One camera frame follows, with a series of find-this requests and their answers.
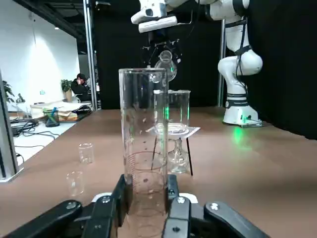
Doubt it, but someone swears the aluminium frame post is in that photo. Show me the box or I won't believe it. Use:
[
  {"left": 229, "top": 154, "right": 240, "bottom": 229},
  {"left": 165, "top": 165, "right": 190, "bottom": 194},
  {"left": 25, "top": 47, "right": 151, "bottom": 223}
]
[
  {"left": 217, "top": 19, "right": 227, "bottom": 108},
  {"left": 0, "top": 68, "right": 25, "bottom": 183},
  {"left": 82, "top": 0, "right": 102, "bottom": 111}
]

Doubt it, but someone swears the glass graduated cylinder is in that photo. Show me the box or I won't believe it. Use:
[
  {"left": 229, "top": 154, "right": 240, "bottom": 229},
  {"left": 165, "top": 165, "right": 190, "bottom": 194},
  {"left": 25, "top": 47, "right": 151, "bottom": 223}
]
[{"left": 118, "top": 68, "right": 171, "bottom": 238}]

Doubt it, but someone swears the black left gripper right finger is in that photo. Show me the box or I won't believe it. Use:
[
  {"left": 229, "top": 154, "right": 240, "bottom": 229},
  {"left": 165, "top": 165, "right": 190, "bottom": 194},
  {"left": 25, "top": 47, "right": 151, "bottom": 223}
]
[{"left": 162, "top": 174, "right": 271, "bottom": 238}]

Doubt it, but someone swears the glass alcohol lamp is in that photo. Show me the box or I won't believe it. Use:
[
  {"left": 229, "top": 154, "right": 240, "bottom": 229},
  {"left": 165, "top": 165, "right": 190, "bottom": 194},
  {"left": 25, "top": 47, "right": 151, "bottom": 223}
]
[{"left": 167, "top": 138, "right": 189, "bottom": 174}]

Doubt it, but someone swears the glass conical flask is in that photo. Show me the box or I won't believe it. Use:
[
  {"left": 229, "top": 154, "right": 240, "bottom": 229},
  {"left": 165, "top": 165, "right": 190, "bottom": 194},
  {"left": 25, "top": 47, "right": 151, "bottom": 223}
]
[{"left": 154, "top": 50, "right": 179, "bottom": 83}]

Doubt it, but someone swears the black mesh pen holder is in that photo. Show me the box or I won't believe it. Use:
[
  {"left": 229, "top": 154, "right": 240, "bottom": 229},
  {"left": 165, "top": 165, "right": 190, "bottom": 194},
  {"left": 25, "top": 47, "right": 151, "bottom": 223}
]
[{"left": 43, "top": 107, "right": 60, "bottom": 128}]

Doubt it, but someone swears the tripod stand with white mesh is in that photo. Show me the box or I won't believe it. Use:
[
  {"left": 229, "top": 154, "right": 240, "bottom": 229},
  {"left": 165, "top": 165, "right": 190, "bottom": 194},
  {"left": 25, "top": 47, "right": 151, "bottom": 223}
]
[{"left": 145, "top": 123, "right": 201, "bottom": 177}]

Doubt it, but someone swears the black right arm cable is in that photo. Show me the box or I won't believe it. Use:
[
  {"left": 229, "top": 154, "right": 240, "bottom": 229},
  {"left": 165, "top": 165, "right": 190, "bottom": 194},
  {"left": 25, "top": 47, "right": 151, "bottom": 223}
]
[{"left": 222, "top": 14, "right": 250, "bottom": 100}]

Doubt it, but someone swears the small glass beaker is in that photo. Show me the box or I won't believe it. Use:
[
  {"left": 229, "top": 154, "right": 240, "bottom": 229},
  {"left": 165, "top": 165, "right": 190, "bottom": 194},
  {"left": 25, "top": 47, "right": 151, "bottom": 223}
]
[
  {"left": 78, "top": 142, "right": 95, "bottom": 164},
  {"left": 65, "top": 171, "right": 85, "bottom": 197}
]

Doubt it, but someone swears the person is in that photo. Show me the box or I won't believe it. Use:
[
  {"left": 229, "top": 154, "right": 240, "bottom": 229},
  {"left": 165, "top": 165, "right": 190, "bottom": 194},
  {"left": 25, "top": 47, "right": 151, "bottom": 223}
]
[{"left": 70, "top": 73, "right": 93, "bottom": 103}]

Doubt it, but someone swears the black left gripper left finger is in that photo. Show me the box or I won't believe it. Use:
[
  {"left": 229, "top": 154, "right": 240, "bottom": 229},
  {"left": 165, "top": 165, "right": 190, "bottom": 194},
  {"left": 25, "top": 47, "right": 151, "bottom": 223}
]
[{"left": 0, "top": 174, "right": 128, "bottom": 238}]

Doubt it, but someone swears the flat cardboard stack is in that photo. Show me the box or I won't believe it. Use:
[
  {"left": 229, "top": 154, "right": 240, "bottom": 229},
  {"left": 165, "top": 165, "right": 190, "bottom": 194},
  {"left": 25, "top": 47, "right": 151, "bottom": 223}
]
[{"left": 29, "top": 100, "right": 93, "bottom": 122}]

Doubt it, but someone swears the green potted plant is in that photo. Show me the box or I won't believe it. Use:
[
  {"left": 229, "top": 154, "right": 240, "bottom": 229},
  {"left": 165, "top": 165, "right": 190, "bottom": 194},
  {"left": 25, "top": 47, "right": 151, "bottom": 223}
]
[
  {"left": 1, "top": 80, "right": 16, "bottom": 104},
  {"left": 60, "top": 79, "right": 73, "bottom": 102}
]

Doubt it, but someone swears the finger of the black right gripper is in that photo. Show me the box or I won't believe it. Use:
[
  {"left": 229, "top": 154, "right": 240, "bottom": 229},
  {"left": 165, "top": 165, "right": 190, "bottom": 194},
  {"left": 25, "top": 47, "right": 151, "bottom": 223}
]
[
  {"left": 165, "top": 39, "right": 184, "bottom": 64},
  {"left": 142, "top": 42, "right": 161, "bottom": 68}
]

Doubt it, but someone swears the large glass beaker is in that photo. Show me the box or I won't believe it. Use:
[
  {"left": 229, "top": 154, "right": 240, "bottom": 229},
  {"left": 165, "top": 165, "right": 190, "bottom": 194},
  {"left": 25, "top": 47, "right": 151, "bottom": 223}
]
[{"left": 153, "top": 89, "right": 191, "bottom": 134}]

